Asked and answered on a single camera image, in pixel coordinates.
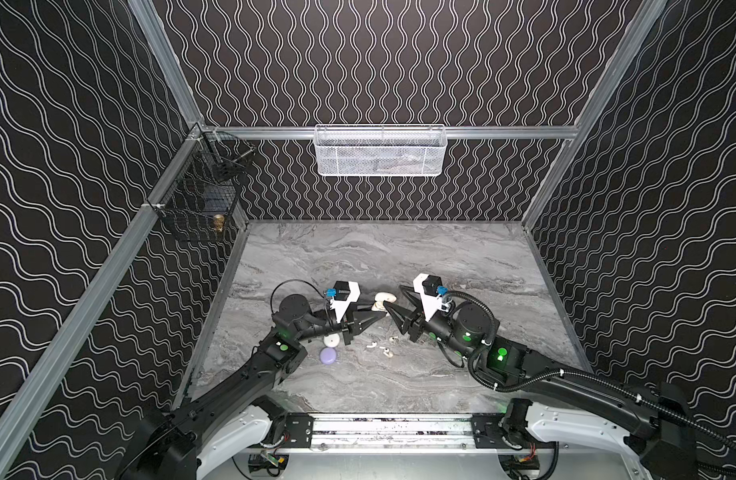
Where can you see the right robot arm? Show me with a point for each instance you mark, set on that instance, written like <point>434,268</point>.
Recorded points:
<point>654,425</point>

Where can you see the cream earbud charging case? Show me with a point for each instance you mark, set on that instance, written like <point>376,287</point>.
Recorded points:
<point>381,299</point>

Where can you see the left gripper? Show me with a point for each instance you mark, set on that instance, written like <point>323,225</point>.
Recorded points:
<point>349,324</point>

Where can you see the white wire mesh basket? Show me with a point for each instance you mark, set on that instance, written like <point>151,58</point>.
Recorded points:
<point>375,150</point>

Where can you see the white round earbud case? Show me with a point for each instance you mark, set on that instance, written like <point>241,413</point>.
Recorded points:
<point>332,340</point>

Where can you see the purple round earbud case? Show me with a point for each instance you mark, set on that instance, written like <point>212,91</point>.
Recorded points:
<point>328,355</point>

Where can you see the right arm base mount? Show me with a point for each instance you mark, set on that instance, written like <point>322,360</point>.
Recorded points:
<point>500,431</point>

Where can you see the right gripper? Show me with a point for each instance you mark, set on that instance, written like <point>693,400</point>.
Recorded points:
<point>419,324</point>

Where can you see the black wire basket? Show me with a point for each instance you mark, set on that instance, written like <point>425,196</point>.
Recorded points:
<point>198,184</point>

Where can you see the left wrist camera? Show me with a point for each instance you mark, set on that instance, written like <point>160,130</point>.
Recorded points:
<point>344,295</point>

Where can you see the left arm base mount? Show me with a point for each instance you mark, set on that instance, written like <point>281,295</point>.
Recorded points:
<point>294,430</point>

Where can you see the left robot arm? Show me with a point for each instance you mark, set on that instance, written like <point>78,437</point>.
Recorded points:
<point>198,437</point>

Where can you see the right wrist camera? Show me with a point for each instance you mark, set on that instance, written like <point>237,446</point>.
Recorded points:
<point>432,295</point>

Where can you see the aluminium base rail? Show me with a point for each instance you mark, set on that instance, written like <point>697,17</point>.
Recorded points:
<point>452,433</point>

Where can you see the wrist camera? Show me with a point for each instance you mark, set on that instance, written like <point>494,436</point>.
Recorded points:
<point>432,295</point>
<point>344,295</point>

